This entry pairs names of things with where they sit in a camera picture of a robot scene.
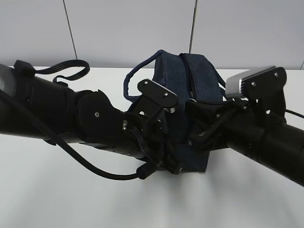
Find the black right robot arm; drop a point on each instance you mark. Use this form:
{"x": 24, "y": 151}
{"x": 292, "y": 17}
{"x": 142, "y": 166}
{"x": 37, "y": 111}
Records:
{"x": 267, "y": 139}

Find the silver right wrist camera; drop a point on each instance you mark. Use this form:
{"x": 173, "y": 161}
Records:
{"x": 263, "y": 86}

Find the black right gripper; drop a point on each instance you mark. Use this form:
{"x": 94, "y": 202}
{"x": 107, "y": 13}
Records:
{"x": 220, "y": 125}

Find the dark blue lunch bag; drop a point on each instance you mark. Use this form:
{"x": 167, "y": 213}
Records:
{"x": 189, "y": 76}

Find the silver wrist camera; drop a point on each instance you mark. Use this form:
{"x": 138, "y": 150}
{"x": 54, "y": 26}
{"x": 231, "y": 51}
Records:
{"x": 263, "y": 86}
{"x": 155, "y": 98}

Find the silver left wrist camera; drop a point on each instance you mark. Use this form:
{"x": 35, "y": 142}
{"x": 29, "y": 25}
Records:
{"x": 155, "y": 98}

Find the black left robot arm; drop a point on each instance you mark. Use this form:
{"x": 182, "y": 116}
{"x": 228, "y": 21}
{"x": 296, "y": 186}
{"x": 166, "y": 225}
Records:
{"x": 39, "y": 104}

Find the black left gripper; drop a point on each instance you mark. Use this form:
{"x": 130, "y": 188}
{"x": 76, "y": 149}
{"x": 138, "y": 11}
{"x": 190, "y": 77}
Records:
{"x": 158, "y": 155}

